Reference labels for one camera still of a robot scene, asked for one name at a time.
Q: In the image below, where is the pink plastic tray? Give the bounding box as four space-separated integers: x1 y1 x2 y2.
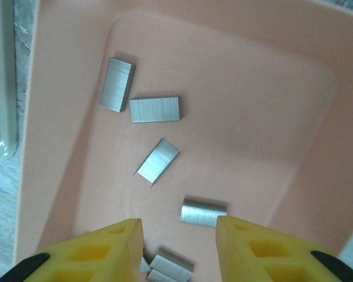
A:
16 0 353 282

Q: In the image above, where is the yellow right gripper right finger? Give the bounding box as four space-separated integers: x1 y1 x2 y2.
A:
217 216 353 282

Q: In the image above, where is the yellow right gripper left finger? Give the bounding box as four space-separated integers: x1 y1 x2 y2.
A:
0 217 144 282

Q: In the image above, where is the cream white stapler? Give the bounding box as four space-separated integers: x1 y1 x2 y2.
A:
0 0 20 164

